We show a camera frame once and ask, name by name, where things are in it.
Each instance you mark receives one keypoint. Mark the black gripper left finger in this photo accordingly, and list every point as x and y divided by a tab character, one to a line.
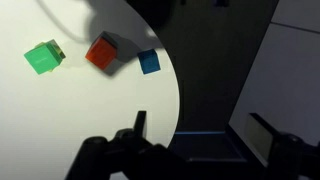
140	123

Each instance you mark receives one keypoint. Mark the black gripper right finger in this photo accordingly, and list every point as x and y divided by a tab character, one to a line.
259	136

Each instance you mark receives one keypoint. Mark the blue block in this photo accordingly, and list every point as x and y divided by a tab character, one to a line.
149	61

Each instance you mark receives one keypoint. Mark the orange block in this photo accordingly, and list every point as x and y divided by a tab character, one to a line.
94	53

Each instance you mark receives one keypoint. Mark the green block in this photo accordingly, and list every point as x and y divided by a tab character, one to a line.
31	58

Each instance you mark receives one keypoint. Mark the white round table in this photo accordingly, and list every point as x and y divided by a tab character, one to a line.
45	118

